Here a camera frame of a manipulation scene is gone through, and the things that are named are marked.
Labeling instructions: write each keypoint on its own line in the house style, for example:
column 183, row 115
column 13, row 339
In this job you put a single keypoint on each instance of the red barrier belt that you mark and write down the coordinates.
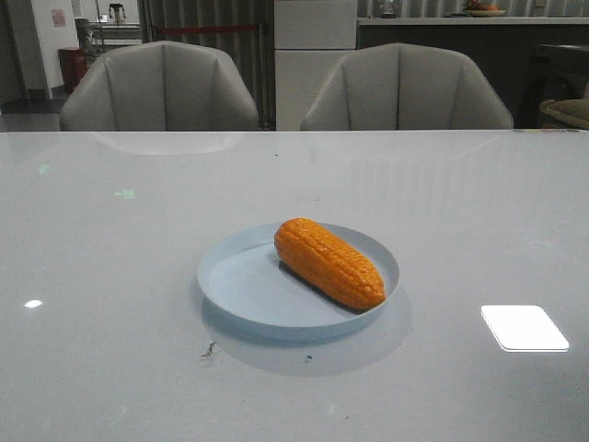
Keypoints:
column 206, row 30

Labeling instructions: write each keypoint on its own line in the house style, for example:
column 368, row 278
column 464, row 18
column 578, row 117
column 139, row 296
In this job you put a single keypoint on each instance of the beige cushion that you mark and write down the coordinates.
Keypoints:
column 564, row 114

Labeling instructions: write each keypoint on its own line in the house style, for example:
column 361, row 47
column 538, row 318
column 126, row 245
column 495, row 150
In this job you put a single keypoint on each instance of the grey upholstered chair left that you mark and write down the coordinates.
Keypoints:
column 161, row 86

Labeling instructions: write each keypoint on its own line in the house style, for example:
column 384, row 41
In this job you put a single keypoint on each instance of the orange toy corn cob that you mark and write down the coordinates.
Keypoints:
column 329, row 263

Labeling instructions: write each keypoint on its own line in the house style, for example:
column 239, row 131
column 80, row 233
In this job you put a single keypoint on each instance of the grey upholstered chair right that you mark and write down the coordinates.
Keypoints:
column 401, row 86

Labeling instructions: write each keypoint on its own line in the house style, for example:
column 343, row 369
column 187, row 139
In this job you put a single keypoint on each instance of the grey upholstered chair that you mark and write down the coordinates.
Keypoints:
column 161, row 86
column 401, row 86

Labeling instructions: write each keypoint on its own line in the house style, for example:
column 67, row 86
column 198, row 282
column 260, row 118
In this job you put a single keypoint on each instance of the dark wooden side table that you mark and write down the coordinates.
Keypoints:
column 558, row 72

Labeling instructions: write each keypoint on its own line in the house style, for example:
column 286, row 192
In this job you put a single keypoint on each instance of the light blue round plate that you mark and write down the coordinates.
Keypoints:
column 244, row 279

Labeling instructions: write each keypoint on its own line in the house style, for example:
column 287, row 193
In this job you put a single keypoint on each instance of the white cabinet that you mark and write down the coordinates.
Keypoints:
column 309, row 37

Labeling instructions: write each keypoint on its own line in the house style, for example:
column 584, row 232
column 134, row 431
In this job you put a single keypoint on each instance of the fruit bowl on counter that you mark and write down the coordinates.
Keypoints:
column 476, row 8

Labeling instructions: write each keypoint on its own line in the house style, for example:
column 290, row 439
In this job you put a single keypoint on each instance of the red trash bin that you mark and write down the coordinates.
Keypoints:
column 73, row 65

